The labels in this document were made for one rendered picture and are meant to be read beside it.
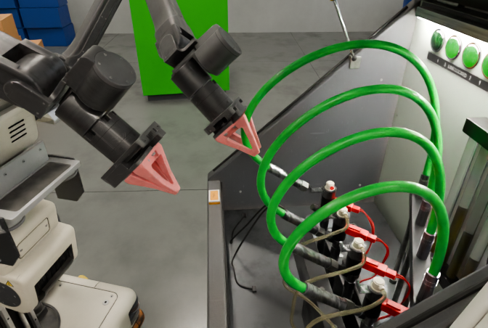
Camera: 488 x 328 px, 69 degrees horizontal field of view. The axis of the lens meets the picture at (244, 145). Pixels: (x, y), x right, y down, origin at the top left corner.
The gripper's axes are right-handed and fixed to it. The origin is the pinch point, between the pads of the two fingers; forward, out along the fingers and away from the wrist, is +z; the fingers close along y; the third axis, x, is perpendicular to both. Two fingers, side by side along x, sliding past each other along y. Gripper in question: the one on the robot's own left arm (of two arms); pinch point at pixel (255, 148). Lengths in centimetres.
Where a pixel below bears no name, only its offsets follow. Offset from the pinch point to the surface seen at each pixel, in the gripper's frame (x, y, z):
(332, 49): -21.4, -1.2, -4.9
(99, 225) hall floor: 148, 123, -2
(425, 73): -30.9, 3.2, 9.3
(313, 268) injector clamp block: 8.7, 1.9, 28.0
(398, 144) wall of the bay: -21, 37, 32
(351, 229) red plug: -4.2, -2.8, 22.7
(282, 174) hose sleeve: 0.1, 2.2, 7.8
